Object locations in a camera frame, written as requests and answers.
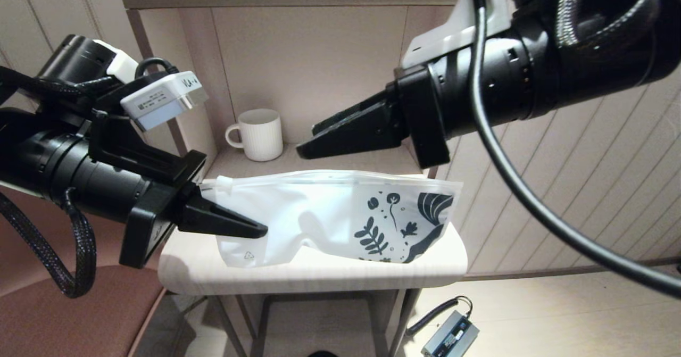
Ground black camera cable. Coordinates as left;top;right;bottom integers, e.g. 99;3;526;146
136;57;179;81
468;0;681;299

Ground brown skirting board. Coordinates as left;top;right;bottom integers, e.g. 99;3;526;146
463;259;681;282

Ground white floral zip pouch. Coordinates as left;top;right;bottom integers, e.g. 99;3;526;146
201;170;463;268

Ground arm braided cable sleeve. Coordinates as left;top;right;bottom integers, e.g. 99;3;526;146
553;0;661;50
0;67;97;299

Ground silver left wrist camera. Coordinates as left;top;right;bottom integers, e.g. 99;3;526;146
121;71;209;132

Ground black adapter cable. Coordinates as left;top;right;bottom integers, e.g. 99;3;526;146
405;297;473;338

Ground black left camera cable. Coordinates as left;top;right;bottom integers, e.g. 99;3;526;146
136;57;179;81

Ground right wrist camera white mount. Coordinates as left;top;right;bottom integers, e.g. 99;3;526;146
383;0;512;70

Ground beige wooden desk with hutch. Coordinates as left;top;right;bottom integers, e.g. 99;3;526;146
117;0;494;357

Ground black right camera cable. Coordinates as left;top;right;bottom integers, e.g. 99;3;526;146
468;0;681;299

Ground white ribbed ceramic mug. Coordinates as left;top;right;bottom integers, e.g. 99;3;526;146
226;109;284;162

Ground pink-brown upholstered chair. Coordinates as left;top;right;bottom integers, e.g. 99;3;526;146
0;128;168;357

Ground left arm braided cable sleeve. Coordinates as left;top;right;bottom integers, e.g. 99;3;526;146
0;67;97;299

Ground right arm braided cable sleeve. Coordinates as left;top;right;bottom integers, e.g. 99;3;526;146
553;0;661;50

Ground grey power adapter box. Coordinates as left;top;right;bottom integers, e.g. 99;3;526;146
421;311;479;357

